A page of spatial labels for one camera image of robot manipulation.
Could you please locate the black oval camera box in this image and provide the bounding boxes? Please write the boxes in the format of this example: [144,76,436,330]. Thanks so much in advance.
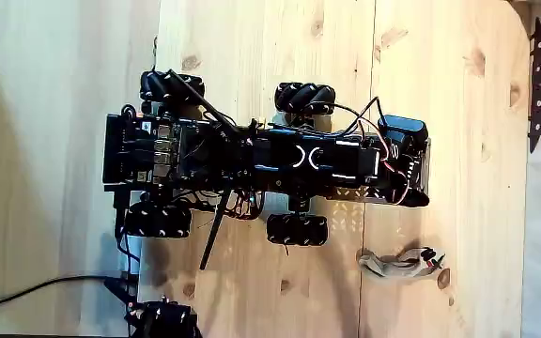
[377,114,430,148]

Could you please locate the black antenna rod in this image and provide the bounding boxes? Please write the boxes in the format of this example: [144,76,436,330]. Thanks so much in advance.
[164,69,241,138]
[198,190,232,272]

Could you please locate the black camera cable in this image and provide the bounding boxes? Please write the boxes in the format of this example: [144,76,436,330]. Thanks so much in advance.
[307,95,388,138]

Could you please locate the black mobile base chassis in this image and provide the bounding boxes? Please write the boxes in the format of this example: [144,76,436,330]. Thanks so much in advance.
[102,103,335,223]

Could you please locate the black mecanum wheel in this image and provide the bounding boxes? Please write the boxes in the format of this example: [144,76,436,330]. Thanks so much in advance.
[265,213,330,248]
[273,82,337,116]
[139,69,206,105]
[123,201,193,239]

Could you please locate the thin black cable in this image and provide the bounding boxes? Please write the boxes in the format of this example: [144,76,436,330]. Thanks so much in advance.
[113,206,143,283]

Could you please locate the thick black power cable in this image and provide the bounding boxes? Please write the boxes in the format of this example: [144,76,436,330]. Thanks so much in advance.
[0,274,140,307]

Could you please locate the grey white sock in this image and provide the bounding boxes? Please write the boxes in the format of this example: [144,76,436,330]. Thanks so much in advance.
[357,246,446,279]

